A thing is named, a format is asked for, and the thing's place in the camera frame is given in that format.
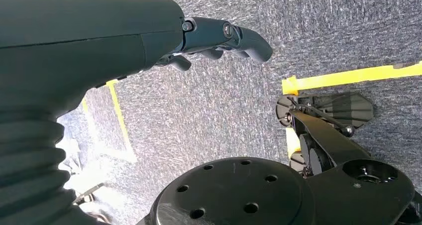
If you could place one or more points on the yellow floor tape square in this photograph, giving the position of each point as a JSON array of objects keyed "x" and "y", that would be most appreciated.
[{"x": 346, "y": 76}]

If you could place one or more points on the black robot left foot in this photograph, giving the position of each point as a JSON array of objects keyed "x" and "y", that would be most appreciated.
[{"x": 349, "y": 109}]

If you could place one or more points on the black round robot joint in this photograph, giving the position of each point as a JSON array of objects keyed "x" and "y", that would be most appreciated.
[{"x": 230, "y": 197}]

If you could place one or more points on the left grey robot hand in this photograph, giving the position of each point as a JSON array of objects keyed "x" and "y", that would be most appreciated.
[{"x": 82, "y": 35}]

